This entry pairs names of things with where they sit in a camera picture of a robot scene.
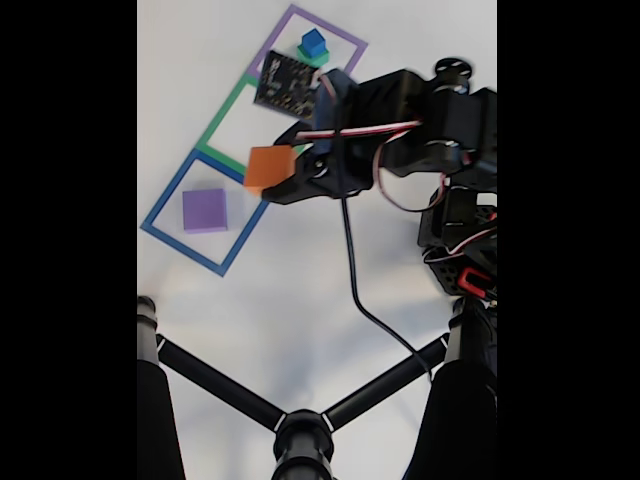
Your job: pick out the circuit board camera, blue mount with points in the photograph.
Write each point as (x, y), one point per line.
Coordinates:
(290, 85)

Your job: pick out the blue square frame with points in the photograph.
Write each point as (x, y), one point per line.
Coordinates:
(185, 247)

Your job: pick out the orange square block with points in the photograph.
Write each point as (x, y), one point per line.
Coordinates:
(270, 167)

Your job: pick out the green cube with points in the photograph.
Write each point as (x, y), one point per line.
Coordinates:
(317, 59)

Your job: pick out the purple square block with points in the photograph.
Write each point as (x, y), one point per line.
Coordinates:
(204, 210)

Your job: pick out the red clamp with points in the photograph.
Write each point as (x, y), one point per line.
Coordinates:
(472, 280)

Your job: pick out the small blue cube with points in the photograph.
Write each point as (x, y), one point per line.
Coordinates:
(314, 41)

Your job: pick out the purple square frame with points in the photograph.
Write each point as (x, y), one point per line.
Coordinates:
(357, 47)

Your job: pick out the black tripod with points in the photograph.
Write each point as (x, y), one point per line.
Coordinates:
(302, 445)

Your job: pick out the green square frame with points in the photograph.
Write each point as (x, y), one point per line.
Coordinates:
(220, 125)

